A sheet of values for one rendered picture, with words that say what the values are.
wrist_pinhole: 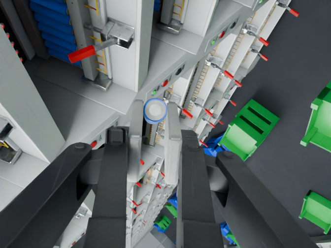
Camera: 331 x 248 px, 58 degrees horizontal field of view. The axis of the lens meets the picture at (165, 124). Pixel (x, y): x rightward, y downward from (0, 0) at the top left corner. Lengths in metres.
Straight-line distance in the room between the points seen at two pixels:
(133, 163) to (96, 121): 0.38
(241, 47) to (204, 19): 0.58
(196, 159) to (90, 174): 0.05
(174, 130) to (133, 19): 0.27
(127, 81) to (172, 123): 0.37
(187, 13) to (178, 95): 0.31
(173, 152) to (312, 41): 1.31
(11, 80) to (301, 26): 1.25
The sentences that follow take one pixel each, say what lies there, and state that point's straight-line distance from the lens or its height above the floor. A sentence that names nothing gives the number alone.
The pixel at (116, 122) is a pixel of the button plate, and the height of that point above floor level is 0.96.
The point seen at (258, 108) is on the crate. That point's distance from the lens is 1.85.
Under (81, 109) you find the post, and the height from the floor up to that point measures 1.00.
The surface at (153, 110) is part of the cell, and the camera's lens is 0.22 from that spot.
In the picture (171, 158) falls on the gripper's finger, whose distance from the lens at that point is 0.17.
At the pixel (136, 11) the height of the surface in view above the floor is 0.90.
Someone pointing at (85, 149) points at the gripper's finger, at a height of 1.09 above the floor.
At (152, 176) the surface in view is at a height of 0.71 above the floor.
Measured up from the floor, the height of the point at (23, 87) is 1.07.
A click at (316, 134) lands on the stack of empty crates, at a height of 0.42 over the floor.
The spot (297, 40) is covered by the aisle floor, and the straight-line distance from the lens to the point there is 1.48.
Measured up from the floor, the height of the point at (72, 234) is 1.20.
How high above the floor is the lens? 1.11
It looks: 21 degrees down
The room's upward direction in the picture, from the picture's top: 133 degrees counter-clockwise
